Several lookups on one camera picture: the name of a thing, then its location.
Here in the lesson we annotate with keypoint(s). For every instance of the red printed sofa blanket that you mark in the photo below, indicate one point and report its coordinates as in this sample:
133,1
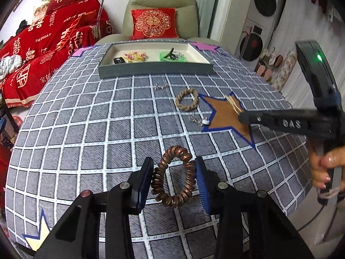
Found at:
40,45

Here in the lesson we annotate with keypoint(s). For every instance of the person's right hand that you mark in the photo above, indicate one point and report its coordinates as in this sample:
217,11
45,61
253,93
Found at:
319,172

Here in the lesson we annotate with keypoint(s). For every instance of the grey tray with cream inside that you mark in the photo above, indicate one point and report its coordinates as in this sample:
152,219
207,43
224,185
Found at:
151,71

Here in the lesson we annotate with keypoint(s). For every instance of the green armchair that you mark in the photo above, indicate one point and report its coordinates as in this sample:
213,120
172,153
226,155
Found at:
161,5

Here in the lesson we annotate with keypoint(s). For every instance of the brown star sticker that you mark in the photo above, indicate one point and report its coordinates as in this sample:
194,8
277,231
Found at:
221,116

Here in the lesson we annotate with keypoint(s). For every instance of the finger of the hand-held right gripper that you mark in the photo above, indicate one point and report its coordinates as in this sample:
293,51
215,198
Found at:
275,122

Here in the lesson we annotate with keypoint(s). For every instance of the clear hair clip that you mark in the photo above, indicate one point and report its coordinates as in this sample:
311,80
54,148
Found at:
178,55

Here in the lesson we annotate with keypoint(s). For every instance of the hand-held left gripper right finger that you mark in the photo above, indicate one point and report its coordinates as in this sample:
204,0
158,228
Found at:
202,186

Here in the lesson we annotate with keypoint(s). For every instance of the purple star sticker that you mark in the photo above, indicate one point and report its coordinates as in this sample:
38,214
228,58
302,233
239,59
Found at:
204,46
80,51

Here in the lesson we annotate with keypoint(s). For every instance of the silver earrings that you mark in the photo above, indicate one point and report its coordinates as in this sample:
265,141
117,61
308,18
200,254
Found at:
160,87

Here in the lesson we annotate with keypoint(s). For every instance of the white washing machine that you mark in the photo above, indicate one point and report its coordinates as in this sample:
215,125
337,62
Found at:
253,43

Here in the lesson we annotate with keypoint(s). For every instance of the black claw hair clip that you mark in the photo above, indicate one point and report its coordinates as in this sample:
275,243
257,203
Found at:
169,53

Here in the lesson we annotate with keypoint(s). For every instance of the pile of grey clothes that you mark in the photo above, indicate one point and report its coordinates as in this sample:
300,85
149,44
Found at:
10,63

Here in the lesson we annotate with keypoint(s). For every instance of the rack of slippers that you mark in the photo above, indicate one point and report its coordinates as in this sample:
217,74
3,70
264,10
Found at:
265,67

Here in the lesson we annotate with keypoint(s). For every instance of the grey checked tablecloth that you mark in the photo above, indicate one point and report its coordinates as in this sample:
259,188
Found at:
107,129

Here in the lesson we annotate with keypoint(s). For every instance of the white dryer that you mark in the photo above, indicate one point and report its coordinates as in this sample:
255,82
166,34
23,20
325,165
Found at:
265,0

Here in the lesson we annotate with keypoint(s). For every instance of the cartoon print pillow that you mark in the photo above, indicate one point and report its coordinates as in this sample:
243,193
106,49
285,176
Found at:
40,10

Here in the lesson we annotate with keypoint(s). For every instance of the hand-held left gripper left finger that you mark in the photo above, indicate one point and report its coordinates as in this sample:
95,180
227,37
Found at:
144,186

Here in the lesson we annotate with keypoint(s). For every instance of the gooseneck phone holder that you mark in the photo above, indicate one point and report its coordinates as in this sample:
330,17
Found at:
101,10

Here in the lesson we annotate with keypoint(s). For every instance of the yellow star sticker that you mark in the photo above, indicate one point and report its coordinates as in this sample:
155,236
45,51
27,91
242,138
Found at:
35,240

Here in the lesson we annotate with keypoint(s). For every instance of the patterned floor panel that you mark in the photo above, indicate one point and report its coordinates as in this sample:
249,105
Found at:
285,70

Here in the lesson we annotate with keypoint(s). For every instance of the red embroidered cushion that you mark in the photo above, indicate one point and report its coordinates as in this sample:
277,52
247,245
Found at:
153,23

